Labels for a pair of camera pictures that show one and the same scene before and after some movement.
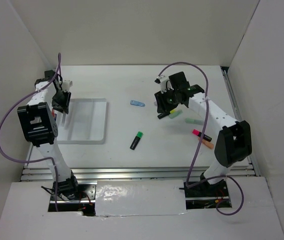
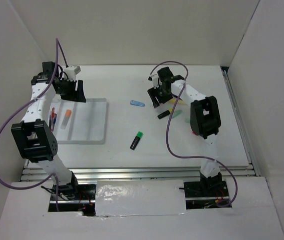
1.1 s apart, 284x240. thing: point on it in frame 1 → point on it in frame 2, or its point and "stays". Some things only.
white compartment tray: x=85 y=123 stays
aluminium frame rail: x=32 y=172 stays
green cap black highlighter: x=136 y=140 stays
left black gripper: x=65 y=105 → x=80 y=97
